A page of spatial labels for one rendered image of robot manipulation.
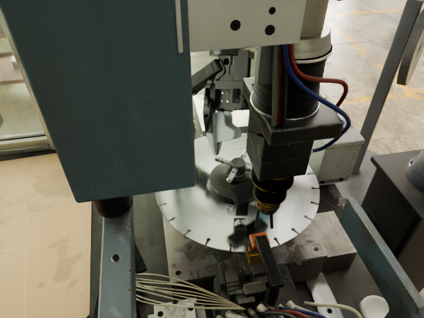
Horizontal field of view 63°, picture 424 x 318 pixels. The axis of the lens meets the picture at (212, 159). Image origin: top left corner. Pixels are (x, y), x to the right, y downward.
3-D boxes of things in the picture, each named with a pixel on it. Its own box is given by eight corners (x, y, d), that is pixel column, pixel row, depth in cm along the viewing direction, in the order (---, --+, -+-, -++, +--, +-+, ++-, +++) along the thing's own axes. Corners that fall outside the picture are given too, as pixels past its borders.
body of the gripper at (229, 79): (240, 113, 65) (244, 46, 63) (200, 110, 69) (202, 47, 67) (253, 112, 72) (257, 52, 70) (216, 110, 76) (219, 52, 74)
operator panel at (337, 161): (281, 128, 118) (287, 89, 108) (311, 124, 120) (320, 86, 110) (314, 186, 98) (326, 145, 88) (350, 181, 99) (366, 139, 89)
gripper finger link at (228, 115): (236, 157, 71) (239, 111, 69) (211, 154, 73) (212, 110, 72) (242, 155, 74) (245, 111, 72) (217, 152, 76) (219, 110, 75)
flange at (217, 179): (275, 184, 70) (277, 175, 68) (234, 211, 65) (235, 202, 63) (238, 156, 77) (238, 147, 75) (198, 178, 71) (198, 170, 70)
